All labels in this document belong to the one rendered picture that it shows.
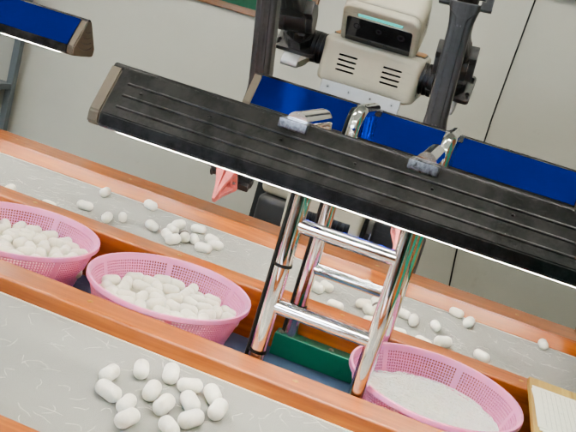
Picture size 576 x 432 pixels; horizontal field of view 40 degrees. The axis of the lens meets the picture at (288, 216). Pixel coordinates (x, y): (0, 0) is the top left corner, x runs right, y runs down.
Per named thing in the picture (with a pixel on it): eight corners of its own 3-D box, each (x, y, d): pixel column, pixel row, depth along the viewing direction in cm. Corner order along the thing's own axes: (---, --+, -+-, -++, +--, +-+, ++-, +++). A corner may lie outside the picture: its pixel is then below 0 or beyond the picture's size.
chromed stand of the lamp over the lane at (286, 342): (296, 321, 154) (364, 99, 144) (394, 358, 150) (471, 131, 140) (268, 352, 136) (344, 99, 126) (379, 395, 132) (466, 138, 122)
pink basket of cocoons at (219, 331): (87, 290, 140) (99, 240, 138) (233, 323, 144) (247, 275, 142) (59, 354, 114) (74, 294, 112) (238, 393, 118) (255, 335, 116)
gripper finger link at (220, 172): (232, 197, 168) (251, 166, 173) (202, 186, 169) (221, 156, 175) (233, 217, 173) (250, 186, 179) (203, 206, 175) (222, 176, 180)
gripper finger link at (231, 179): (222, 194, 168) (241, 163, 174) (192, 183, 170) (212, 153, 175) (223, 213, 174) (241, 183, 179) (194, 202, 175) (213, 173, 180)
